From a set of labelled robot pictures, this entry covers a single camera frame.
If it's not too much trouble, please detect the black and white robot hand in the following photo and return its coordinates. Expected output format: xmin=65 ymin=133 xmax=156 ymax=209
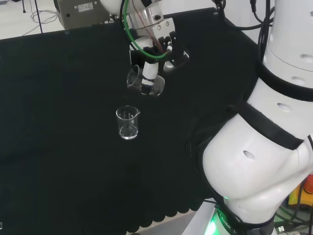
xmin=129 ymin=18 xmax=190 ymax=96

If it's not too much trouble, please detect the clear glass beaker with markings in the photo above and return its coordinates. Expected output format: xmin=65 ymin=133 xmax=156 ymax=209
xmin=126 ymin=65 xmax=166 ymax=97

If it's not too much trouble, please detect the grey metal box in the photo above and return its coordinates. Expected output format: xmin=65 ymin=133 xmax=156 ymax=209
xmin=53 ymin=0 xmax=111 ymax=29

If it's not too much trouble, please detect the black tripod leg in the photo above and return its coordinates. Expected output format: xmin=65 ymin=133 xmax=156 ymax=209
xmin=33 ymin=0 xmax=45 ymax=34

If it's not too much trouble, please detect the black bench cloth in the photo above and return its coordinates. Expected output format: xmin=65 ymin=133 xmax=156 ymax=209
xmin=0 ymin=7 xmax=260 ymax=234

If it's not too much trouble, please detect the pale board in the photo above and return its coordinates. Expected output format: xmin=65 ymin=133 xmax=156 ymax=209
xmin=135 ymin=210 xmax=205 ymax=235

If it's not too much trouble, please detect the yellow stop button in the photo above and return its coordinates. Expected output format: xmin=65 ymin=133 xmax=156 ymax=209
xmin=288 ymin=174 xmax=313 ymax=212

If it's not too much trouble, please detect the green cable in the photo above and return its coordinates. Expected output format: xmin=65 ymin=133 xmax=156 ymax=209
xmin=121 ymin=0 xmax=170 ymax=61

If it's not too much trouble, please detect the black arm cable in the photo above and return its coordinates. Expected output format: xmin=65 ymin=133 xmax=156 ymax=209
xmin=249 ymin=0 xmax=276 ymax=65

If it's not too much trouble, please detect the thin black floor cable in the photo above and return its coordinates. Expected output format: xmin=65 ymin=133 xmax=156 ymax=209
xmin=23 ymin=0 xmax=59 ymax=36

